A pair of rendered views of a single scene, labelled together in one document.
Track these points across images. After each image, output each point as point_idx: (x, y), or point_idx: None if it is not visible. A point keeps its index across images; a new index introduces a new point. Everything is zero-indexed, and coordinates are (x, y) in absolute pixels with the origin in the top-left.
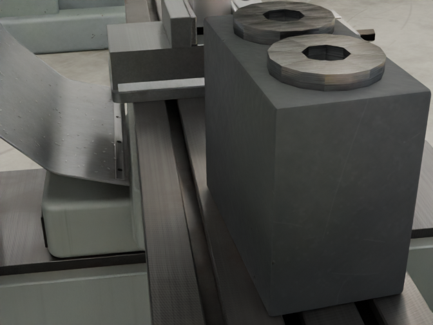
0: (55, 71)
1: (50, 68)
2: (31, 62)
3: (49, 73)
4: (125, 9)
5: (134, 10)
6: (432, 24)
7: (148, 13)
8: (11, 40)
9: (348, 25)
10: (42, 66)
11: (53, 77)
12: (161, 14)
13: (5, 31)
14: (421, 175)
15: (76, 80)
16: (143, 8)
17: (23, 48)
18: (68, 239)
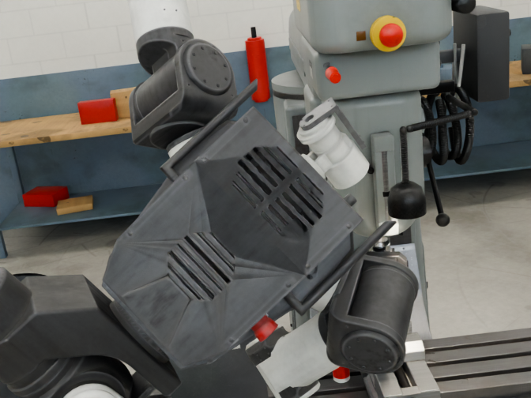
0: (427, 326)
1: (427, 323)
2: (412, 313)
3: (419, 324)
4: (521, 328)
5: (518, 332)
6: None
7: (514, 338)
8: (418, 298)
9: (401, 393)
10: (420, 319)
11: (418, 328)
12: (512, 343)
13: (419, 292)
14: None
15: (431, 338)
16: (526, 335)
17: (421, 305)
18: None
